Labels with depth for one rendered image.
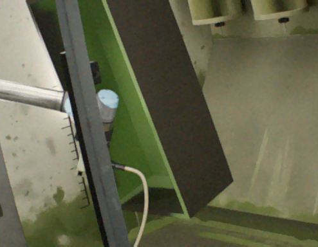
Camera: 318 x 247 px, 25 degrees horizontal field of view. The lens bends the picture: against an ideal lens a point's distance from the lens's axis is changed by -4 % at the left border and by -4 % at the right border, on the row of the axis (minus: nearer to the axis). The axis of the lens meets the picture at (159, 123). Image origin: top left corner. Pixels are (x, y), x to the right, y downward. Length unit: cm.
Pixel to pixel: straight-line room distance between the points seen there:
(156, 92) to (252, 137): 128
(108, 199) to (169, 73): 127
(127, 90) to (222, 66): 113
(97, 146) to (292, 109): 229
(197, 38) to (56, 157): 130
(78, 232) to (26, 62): 108
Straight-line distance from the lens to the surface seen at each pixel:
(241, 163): 444
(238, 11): 452
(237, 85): 468
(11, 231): 422
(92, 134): 214
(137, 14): 325
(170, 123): 335
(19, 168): 419
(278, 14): 403
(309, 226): 397
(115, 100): 314
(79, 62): 211
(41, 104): 304
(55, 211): 434
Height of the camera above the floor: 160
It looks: 11 degrees down
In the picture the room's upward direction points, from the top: 11 degrees counter-clockwise
